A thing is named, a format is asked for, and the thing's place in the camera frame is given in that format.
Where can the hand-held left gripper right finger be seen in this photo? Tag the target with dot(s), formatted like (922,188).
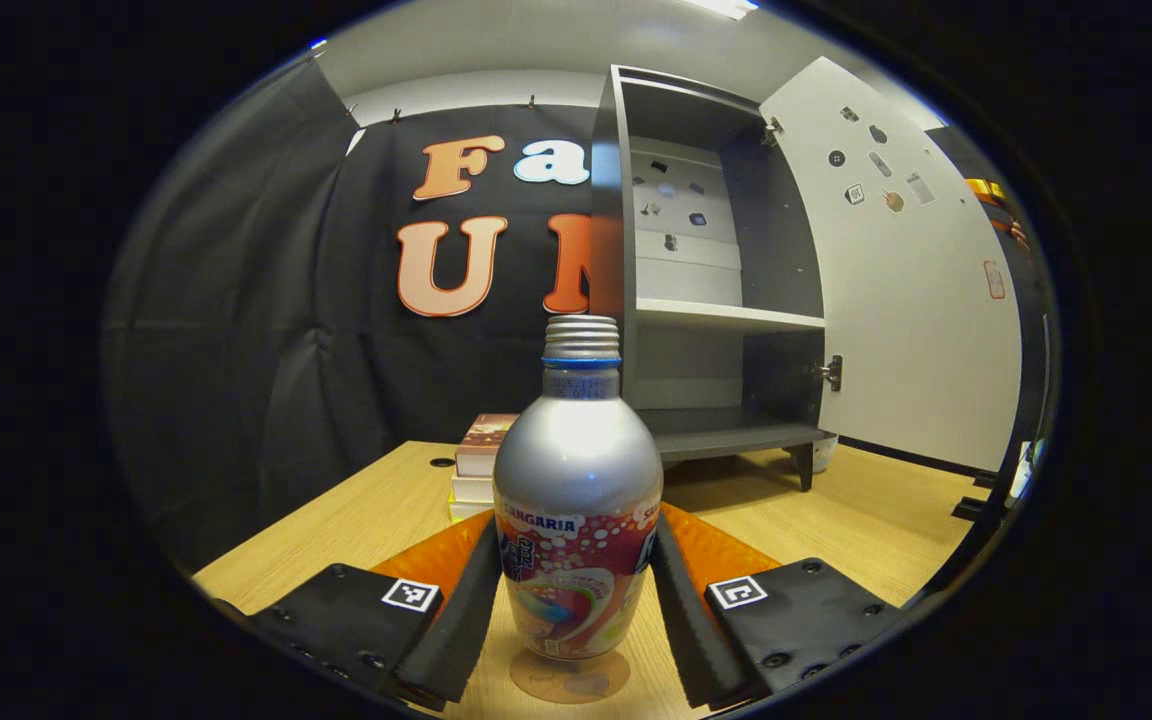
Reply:
(681,620)

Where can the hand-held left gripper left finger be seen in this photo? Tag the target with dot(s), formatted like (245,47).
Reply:
(471,620)

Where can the round wooden coaster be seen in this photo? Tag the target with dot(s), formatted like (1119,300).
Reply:
(576,685)

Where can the silver bottle with colourful label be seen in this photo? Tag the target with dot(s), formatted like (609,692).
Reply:
(576,470)

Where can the white cabinet door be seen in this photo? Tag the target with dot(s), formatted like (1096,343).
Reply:
(916,330)

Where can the dark grey cabinet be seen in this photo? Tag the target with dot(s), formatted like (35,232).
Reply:
(776,250)

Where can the metal cabinet hinge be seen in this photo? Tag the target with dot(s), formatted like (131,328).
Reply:
(772,130)
(833,373)

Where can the white cabinet shelf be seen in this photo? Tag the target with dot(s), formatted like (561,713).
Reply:
(726,315)

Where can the yellow book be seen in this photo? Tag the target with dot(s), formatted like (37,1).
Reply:
(466,510)

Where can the white book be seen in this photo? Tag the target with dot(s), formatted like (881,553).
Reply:
(471,488)

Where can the brown cover book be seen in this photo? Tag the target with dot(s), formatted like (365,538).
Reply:
(484,440)

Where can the small white object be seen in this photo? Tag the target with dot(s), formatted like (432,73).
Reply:
(825,452)

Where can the black backdrop stand base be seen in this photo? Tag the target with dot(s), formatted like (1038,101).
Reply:
(971,508)

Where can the black backdrop cloth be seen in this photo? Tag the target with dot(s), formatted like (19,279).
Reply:
(236,350)

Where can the white rectangular object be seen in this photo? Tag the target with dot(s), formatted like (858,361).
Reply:
(1024,470)

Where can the ceiling light panel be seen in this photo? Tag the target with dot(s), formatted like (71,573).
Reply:
(726,7)

